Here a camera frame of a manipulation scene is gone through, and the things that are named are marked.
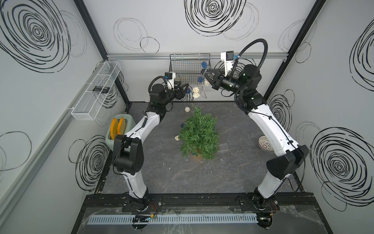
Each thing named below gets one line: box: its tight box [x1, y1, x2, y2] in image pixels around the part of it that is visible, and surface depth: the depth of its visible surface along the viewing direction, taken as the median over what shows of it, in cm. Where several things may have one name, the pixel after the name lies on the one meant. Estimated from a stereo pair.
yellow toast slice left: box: [110, 117, 119, 140], surface depth 79 cm
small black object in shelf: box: [92, 85, 111, 94], surface depth 79 cm
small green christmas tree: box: [178, 103, 221, 160], surface depth 70 cm
